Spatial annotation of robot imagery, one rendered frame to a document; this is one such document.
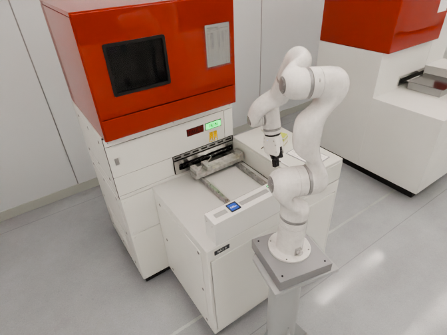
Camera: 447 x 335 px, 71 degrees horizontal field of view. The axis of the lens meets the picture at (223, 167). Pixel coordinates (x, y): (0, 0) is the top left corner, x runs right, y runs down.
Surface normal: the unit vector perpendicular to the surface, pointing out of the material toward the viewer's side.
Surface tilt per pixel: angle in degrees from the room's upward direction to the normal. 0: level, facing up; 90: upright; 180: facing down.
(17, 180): 90
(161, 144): 90
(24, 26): 90
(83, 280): 0
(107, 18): 90
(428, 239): 0
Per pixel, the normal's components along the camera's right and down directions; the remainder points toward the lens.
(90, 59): 0.56, 0.44
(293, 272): 0.00, -0.84
